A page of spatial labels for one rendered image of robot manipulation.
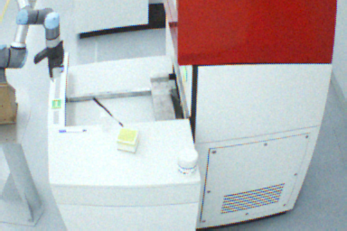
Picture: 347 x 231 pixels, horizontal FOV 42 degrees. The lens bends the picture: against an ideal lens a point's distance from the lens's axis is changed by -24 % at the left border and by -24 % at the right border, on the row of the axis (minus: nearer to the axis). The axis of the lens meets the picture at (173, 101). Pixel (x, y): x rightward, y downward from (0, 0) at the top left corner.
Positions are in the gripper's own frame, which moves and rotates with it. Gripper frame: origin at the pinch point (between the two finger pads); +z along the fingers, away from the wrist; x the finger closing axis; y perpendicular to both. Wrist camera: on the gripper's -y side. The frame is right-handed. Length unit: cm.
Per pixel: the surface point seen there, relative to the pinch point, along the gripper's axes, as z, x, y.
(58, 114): 15.1, -6.2, 1.8
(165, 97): 23, 8, 52
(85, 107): 28.7, 12.1, 14.7
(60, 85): 14.9, 14.0, 2.1
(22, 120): 28.7, 6.0, -24.1
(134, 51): 111, 163, 46
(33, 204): 102, 4, -36
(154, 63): 29, 40, 50
